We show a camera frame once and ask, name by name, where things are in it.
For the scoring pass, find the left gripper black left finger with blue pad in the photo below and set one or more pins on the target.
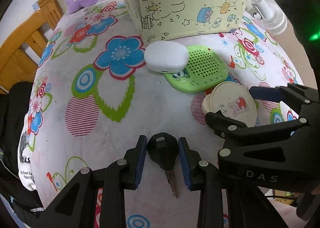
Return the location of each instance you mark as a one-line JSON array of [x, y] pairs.
[[75, 205]]

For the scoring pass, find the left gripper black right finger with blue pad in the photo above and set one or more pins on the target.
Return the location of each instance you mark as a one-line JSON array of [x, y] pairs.
[[201, 175]]

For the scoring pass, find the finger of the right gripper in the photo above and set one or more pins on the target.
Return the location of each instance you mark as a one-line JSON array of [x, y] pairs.
[[230, 125], [303, 100]]

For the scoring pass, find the cream round bear compact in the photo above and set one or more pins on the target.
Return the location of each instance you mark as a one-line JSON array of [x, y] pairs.
[[233, 101]]

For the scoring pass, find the black key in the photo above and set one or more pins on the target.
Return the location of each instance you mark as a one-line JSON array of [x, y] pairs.
[[163, 150]]

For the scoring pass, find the green perforated panda speaker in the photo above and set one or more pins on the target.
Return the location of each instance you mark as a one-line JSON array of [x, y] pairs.
[[204, 70]]

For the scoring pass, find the white round puff case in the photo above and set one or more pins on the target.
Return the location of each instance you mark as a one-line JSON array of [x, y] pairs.
[[166, 56]]

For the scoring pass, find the black clothing on chair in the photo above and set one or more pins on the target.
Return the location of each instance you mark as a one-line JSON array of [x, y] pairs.
[[14, 106]]

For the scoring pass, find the white clip fan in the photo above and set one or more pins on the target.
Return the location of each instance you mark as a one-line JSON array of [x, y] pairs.
[[272, 19]]

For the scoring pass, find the floral tablecloth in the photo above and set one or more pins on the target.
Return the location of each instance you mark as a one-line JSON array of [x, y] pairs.
[[93, 96]]

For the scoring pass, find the yellow cartoon fabric storage box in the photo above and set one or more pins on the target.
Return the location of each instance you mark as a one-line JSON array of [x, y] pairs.
[[157, 20]]

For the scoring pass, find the wooden chair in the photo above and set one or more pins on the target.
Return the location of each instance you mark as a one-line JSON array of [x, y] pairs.
[[16, 66]]

